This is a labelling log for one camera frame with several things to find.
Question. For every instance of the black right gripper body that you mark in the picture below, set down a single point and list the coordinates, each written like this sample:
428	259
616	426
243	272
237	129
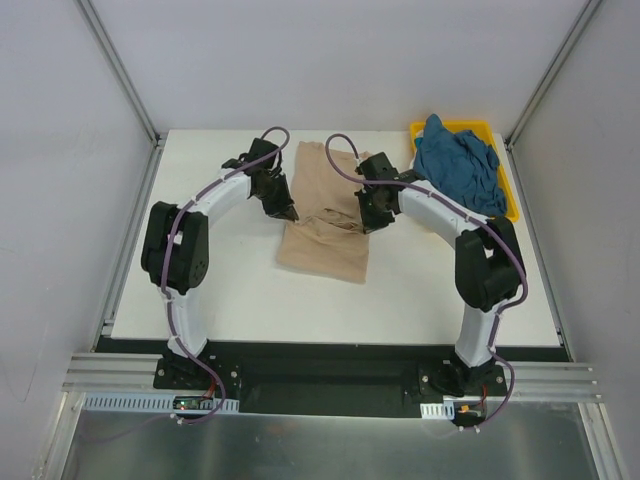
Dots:
368	213

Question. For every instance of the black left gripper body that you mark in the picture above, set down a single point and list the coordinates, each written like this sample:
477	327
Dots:
276	198

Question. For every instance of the beige t shirt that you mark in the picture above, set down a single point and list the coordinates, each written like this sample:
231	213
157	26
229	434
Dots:
328	238

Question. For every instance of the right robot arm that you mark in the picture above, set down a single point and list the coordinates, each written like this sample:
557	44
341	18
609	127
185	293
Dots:
488	266

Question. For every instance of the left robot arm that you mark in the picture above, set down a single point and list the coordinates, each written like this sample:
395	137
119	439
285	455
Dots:
175	252

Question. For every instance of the blue t shirt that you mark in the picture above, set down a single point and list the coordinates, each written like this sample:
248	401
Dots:
461	166

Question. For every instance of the yellow plastic bin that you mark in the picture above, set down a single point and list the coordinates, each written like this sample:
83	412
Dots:
483	131

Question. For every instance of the left aluminium frame post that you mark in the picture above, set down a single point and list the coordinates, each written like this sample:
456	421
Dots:
115	63

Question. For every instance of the aluminium frame post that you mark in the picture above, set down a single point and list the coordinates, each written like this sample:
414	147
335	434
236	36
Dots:
115	63
579	26

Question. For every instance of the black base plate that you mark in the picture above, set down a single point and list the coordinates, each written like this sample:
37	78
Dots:
368	401

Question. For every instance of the right white cable duct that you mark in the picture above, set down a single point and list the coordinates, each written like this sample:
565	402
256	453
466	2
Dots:
437	411

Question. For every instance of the white cable duct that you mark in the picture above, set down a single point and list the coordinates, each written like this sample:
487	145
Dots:
158	403
437	411

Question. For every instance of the aluminium front rail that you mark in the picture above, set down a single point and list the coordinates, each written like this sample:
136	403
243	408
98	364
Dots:
523	381

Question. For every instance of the left white cable duct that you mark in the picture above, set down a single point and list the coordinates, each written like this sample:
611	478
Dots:
158	403

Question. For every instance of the right aluminium frame post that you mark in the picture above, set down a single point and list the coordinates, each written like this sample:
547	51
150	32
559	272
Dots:
579	26

